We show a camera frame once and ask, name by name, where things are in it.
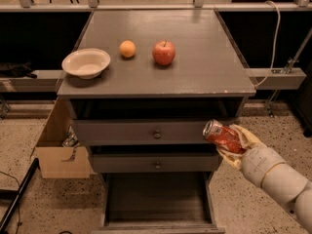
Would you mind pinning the grey middle drawer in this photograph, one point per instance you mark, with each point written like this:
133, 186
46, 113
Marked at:
152, 163

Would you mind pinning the red apple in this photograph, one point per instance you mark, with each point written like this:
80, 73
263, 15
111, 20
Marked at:
164, 52

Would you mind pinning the white bowl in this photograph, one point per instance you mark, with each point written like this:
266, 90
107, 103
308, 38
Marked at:
86, 63

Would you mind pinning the grey top drawer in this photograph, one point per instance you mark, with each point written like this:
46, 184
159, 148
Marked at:
138, 132

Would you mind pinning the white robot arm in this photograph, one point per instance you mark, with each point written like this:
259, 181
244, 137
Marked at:
291, 190

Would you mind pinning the grey drawer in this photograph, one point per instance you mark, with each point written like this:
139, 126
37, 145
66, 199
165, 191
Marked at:
138, 132
158, 203
152, 163

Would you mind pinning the grey bottom drawer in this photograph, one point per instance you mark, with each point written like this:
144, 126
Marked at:
158, 203

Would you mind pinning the black bag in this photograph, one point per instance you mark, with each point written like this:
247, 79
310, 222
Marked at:
16, 70

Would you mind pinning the grey drawer cabinet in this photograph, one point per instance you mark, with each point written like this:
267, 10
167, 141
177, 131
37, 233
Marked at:
154, 79

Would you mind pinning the orange fruit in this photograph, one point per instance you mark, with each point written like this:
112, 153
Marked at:
127, 49

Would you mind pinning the cardboard box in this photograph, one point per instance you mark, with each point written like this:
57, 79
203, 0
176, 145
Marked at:
58, 160

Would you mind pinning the black floor bar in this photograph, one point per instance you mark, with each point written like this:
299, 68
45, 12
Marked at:
13, 197

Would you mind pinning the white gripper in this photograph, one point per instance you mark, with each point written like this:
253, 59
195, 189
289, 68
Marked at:
260, 164

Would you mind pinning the red coke can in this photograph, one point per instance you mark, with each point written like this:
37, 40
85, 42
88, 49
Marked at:
223, 136

